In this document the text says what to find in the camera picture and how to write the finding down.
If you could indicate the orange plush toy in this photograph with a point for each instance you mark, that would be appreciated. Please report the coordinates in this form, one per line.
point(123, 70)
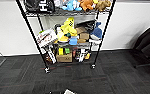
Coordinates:
point(86, 4)

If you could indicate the small yellow bottle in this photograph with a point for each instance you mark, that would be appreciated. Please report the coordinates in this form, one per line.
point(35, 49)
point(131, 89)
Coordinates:
point(61, 51)

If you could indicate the white printed toy box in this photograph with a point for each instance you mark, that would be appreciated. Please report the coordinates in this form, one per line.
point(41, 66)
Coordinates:
point(47, 37)

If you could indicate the striped black white pack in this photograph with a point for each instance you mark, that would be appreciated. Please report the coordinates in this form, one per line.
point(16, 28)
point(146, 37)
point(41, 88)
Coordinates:
point(51, 55)

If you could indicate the yellow plush toy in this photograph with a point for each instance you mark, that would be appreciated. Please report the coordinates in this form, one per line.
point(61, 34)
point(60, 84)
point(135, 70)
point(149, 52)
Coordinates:
point(67, 28)

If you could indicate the brown cardboard box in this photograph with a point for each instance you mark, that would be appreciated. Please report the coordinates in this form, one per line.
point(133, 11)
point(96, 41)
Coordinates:
point(64, 58)

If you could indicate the small blue cup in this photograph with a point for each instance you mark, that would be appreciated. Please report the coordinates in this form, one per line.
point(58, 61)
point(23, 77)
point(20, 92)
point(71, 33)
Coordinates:
point(73, 41)

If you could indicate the small green pack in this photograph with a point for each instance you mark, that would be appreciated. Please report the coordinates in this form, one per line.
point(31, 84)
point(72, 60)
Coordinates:
point(67, 50)

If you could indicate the blue white shark plush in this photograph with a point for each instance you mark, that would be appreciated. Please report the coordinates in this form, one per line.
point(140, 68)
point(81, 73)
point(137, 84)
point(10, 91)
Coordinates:
point(96, 32)

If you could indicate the white black yellow toy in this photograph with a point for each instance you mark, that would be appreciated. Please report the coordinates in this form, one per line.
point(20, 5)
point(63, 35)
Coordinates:
point(82, 55)

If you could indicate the brown paper package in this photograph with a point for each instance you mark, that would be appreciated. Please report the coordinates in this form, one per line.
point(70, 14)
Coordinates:
point(83, 35)

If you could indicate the black chair with dark cover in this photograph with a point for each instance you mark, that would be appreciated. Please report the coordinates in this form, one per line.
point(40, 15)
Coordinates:
point(147, 46)

